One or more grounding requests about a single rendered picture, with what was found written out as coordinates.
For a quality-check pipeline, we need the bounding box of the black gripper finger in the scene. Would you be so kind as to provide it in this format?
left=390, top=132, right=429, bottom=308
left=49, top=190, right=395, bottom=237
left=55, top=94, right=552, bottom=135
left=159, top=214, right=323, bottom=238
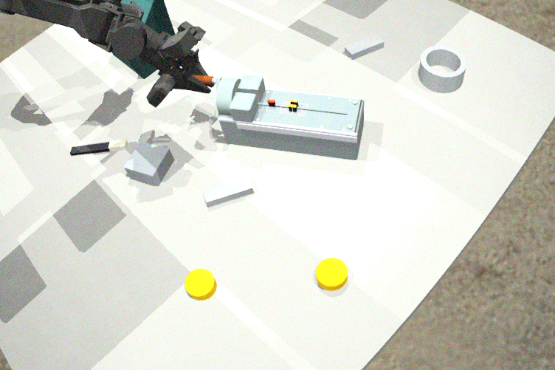
left=182, top=48, right=215, bottom=88
left=170, top=67, right=212, bottom=94

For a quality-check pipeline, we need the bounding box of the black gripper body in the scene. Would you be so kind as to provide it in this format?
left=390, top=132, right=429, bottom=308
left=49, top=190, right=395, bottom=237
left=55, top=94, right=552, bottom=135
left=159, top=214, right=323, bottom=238
left=139, top=26, right=206, bottom=108

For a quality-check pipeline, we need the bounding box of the grey hollow cylinder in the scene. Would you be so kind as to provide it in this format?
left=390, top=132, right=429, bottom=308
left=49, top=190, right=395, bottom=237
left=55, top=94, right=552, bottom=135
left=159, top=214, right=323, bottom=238
left=418, top=46, right=466, bottom=94

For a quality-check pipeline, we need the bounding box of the yellow round disc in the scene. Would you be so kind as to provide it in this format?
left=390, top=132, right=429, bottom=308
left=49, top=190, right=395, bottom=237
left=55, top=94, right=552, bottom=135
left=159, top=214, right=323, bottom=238
left=317, top=258, right=348, bottom=291
left=185, top=268, right=217, bottom=301

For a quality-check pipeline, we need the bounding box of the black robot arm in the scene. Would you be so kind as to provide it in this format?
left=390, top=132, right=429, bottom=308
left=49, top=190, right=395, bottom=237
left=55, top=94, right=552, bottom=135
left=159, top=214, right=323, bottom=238
left=0, top=0, right=198, bottom=68

